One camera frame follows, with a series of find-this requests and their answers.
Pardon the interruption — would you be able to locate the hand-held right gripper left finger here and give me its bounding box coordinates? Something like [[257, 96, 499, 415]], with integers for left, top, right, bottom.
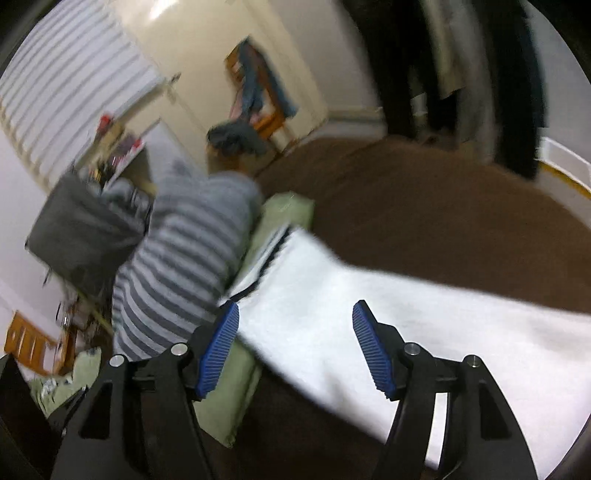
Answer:
[[50, 301, 241, 480]]

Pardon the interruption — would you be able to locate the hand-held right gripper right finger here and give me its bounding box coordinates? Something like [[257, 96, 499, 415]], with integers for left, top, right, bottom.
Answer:
[[352, 300, 540, 480]]

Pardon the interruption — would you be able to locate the white fuzzy sweater black trim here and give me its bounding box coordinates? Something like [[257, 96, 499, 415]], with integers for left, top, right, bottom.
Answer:
[[217, 226, 591, 472]]

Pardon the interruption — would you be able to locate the person's left forearm striped sleeve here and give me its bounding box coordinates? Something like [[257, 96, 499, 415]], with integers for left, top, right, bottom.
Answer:
[[104, 159, 264, 363]]

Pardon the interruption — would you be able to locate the wooden chair with blue clothes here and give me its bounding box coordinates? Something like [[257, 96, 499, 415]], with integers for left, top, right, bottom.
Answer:
[[225, 39, 298, 151]]

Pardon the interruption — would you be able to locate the cluttered white desk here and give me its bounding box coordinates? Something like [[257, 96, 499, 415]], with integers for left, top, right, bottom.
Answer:
[[71, 113, 160, 195]]

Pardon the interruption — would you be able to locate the bare wooden chair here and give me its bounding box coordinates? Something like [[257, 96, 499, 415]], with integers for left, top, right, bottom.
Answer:
[[4, 311, 77, 376]]

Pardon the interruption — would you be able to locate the white grey striped curtain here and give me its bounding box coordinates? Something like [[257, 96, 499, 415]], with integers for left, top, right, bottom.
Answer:
[[0, 0, 160, 190]]

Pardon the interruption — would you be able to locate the dark grey cloth pile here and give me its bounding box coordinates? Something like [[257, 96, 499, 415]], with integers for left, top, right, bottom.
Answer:
[[206, 121, 269, 157]]

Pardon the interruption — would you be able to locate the black flat object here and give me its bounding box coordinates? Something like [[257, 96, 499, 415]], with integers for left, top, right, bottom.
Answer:
[[0, 354, 54, 480]]

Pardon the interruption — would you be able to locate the cream door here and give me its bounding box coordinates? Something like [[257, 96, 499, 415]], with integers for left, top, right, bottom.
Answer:
[[117, 0, 331, 141]]

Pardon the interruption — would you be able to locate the black hanging garment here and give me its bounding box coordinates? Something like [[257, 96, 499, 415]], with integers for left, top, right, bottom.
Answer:
[[342, 0, 435, 139]]

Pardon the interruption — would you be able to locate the light hanging garment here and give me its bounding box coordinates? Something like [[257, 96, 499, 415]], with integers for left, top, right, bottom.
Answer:
[[416, 0, 495, 100]]

